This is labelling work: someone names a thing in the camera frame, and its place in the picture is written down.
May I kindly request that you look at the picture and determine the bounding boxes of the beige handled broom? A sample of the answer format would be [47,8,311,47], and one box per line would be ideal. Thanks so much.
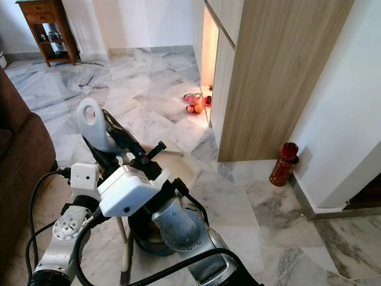
[119,214,135,285]

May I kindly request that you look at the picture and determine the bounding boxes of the red offering dish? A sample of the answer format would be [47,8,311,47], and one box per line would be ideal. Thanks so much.
[183,92,202,107]

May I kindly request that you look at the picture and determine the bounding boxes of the black round waste bin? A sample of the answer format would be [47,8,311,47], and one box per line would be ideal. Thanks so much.
[129,206,176,258]

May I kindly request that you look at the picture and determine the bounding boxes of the brown fabric sofa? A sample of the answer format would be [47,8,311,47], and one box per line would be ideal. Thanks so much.
[0,66,59,281]

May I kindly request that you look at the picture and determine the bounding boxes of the red cylindrical canister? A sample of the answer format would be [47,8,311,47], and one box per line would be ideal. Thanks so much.
[268,142,299,187]

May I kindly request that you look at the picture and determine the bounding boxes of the tall light wood cabinet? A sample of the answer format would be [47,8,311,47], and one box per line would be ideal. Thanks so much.
[199,0,356,163]

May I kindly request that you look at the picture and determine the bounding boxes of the small wooden side cabinet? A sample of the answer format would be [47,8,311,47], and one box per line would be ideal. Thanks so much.
[16,0,79,67]

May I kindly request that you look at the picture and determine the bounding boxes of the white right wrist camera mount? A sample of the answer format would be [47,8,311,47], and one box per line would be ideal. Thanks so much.
[97,165,171,219]

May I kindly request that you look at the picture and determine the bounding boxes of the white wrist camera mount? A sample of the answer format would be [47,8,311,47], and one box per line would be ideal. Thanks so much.
[97,165,171,219]
[69,162,101,202]

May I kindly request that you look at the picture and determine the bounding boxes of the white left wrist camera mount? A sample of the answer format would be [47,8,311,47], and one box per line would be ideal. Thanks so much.
[69,162,101,202]

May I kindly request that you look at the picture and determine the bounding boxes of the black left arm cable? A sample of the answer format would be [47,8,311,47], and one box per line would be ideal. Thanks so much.
[26,169,72,285]

